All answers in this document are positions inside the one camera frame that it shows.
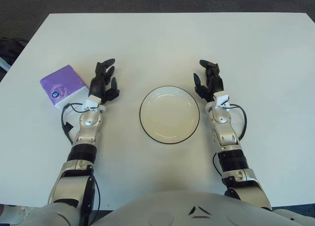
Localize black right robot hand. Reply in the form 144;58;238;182
192;59;225;102

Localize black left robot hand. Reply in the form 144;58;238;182
89;58;121;104

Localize purple white tissue pack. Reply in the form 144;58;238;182
39;65;91;110

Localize white plate black rim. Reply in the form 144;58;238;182
139;86;200;145

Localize black bag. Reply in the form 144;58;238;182
0;37;29;66

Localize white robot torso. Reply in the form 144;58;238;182
0;190;315;226

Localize right wrist white bracket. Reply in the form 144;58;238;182
213;92;231;109

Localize wrist white bracket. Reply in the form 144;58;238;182
213;92;231;109
85;95;103;111

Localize left wrist white bracket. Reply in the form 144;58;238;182
85;95;103;111

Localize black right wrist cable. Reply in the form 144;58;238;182
227;104;248;140

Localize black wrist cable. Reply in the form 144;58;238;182
227;104;248;140
60;102;87;146

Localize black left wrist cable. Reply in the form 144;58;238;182
60;102;87;146

